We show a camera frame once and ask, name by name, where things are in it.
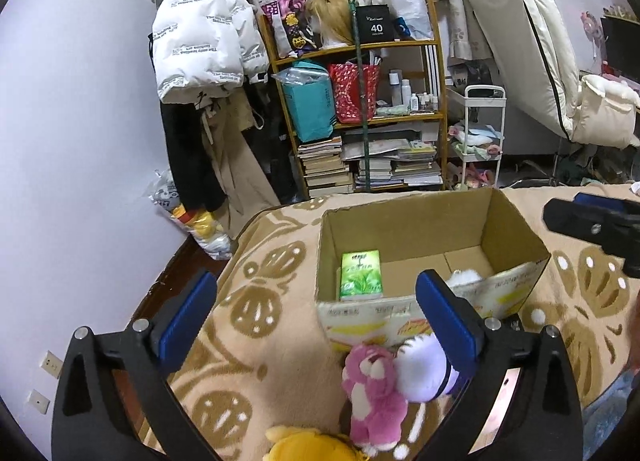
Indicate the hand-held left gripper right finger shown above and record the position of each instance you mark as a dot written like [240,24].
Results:
[447,326]

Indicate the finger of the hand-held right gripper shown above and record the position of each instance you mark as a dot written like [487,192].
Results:
[605,202]
[595,236]

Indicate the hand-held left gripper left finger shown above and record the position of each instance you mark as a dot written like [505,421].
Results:
[185,316]

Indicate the purple white plush toy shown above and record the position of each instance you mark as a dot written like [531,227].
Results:
[422,366]

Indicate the pink plush bear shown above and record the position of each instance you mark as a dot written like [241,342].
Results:
[375,391]

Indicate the printed cardboard box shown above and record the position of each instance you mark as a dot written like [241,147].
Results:
[400,221]

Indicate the yellow plush toy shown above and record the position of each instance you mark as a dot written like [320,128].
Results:
[310,446]

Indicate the cream cushion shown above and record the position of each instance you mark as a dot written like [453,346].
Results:
[605,111]

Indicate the plastic bag of toys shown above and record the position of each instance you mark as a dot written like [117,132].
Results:
[200,226]

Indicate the green tissue pack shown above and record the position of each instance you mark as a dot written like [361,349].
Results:
[360,275]

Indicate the beige trousers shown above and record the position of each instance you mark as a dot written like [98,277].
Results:
[240,166]

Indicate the black trousers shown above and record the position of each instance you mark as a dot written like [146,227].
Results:
[190,156]

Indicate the white rolling cart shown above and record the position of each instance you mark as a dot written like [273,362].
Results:
[482,96]

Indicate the pile of magazines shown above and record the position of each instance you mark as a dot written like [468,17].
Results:
[400,166]

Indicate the person's blue jeans leg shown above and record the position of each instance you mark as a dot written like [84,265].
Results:
[612,416]

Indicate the wooden shelf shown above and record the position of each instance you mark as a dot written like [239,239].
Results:
[440,91]

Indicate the stack of old books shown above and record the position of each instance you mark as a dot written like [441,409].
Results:
[325,166]

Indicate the white mattress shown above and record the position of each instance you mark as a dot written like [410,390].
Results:
[515,16]

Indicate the group of white cosmetic bottles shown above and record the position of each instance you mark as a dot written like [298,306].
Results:
[415,98]

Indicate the teal paper bag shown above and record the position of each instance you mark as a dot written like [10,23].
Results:
[310,106]

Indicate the green pole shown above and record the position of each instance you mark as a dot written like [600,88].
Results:
[364,91]

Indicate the red gift bag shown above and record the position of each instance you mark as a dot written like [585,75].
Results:
[352,91]

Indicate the white puffer jacket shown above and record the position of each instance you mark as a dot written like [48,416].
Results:
[200,31]

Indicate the black box white print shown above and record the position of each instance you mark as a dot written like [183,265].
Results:
[376,23]

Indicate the pink black printed bag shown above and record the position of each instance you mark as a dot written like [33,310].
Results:
[287,21]

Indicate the blonde wig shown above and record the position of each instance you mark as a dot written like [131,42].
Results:
[330,16]

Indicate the white wall outlet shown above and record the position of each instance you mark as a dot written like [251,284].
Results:
[51,365]
[39,401]

